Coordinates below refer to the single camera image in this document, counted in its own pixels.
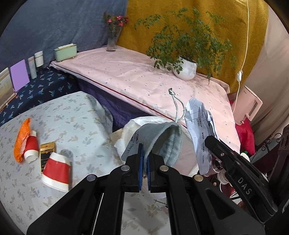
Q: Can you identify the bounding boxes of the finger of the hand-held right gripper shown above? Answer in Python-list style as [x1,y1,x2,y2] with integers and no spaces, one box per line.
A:
[204,135,247,179]

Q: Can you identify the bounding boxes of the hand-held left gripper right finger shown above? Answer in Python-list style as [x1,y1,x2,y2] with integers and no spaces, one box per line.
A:
[147,154,266,235]

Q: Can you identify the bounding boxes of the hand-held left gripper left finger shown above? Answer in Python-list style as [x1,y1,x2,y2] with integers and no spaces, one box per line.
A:
[27,143,144,235]

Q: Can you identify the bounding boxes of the white printed paper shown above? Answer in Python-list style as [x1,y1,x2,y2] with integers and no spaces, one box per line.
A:
[184,98,219,175]

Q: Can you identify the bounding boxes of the grey drawstring pouch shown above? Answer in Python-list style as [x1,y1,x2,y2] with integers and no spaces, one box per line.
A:
[121,88,187,168]

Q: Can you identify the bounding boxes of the white plastic bin liner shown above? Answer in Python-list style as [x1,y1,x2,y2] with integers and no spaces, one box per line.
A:
[110,115,201,179]

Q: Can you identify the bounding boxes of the metal jar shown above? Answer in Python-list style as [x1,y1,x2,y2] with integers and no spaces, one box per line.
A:
[211,158,226,172]

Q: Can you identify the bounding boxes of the red cloth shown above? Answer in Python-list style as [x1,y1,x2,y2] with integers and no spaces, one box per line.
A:
[235,117,255,156]

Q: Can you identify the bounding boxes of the black wrought iron stand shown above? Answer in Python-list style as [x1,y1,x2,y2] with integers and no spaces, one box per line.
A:
[255,132,282,159]

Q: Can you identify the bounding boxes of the purple cloth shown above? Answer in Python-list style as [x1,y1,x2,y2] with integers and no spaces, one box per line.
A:
[77,78,172,131]

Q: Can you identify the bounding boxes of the grey leaf print tablecloth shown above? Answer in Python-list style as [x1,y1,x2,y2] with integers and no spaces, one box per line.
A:
[0,91,172,235]

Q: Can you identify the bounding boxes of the large red paper cup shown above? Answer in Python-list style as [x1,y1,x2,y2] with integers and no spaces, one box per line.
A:
[41,152,72,192]

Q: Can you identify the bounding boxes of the white ceramic plant pot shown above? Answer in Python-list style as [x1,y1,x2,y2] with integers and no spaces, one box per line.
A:
[173,56,198,81]

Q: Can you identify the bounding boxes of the gold and black box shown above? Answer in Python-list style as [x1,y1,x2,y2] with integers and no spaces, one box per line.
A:
[40,142,56,174]

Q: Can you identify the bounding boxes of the pink dotted cloth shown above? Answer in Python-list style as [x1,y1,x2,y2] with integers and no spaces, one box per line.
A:
[49,45,241,151]

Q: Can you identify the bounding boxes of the small red paper cup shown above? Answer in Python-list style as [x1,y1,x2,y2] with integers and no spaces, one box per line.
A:
[24,131,39,163]

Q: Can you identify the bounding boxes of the orange cloth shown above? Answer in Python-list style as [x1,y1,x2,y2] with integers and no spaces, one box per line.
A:
[14,118,31,163]

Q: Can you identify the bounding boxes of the green leafy plant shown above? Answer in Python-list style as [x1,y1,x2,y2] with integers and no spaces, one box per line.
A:
[134,8,237,84]

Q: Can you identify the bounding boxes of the navy floral cloth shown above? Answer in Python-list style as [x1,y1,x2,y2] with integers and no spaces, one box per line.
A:
[0,67,79,127]

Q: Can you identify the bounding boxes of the glass vase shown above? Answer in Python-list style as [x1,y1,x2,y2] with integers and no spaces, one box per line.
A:
[107,27,121,52]

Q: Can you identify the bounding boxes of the green tissue box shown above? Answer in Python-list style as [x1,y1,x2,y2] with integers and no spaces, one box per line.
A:
[54,43,78,62]

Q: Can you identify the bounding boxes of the tall white bottle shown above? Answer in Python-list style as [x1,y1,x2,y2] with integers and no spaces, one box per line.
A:
[28,56,38,78]

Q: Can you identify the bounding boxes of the white jar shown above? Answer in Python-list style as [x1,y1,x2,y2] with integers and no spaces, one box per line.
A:
[34,51,44,67]

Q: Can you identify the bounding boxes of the pink flowers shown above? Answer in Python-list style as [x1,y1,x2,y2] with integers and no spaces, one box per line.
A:
[103,12,129,39]

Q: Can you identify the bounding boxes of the purple card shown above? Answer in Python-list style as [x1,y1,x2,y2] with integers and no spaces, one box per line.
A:
[10,59,30,91]

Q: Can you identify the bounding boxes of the yellow blanket backdrop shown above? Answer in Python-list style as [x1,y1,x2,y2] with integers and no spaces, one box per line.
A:
[116,0,269,93]

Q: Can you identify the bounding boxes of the blue blanket backdrop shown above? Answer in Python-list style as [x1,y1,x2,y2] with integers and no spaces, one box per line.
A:
[0,0,128,70]

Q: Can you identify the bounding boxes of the white cable with switch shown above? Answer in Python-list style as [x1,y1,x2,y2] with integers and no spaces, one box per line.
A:
[232,0,250,113]

